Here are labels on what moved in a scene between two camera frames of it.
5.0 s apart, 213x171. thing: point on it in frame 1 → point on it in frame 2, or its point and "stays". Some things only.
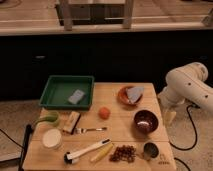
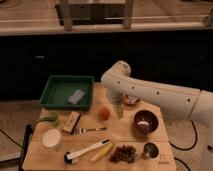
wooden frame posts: (127, 16) stays
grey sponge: (76, 96) stays
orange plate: (123, 98) stays
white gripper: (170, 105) → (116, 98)
